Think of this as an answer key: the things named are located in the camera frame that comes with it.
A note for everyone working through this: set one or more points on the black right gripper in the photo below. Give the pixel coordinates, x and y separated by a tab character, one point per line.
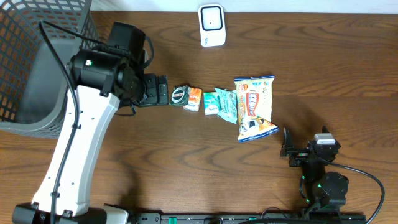
300	154

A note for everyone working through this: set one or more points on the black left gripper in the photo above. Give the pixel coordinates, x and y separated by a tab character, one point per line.
152	90

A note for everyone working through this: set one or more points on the dark green round-logo packet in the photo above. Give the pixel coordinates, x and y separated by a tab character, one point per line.
180	95

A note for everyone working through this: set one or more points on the orange small snack packet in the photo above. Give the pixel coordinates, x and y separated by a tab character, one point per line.
194	100

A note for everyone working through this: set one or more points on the teal small snack packet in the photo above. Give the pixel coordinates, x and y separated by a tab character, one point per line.
211	103

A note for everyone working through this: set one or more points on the large beige snack bag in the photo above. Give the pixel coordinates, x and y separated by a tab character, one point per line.
254	104

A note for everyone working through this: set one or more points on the light green snack packet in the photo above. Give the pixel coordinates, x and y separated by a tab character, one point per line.
228	109

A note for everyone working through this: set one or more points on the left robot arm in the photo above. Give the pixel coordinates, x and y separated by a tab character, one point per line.
100	81

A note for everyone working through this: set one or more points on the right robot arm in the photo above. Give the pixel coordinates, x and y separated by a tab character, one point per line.
324	191

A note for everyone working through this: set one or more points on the white barcode scanner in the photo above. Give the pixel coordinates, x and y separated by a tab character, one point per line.
212	25

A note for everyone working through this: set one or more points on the dark grey mesh plastic basket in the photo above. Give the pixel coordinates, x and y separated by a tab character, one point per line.
32	85

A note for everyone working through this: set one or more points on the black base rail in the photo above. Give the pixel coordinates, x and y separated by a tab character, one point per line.
269	217

